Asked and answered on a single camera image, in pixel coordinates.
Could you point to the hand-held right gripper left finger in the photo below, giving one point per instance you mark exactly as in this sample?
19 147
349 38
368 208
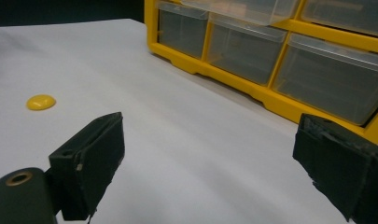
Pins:
90 161

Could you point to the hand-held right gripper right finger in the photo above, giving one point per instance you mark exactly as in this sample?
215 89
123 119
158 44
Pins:
342 168

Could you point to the yellow round disc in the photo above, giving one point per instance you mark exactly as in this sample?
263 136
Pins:
40 102

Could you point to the yellow drawer cabinet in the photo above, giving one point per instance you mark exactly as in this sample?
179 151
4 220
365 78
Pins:
227 79

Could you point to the clear plastic drawer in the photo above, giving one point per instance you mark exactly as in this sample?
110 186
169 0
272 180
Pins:
239 11
345 14
329 87
242 53
182 34

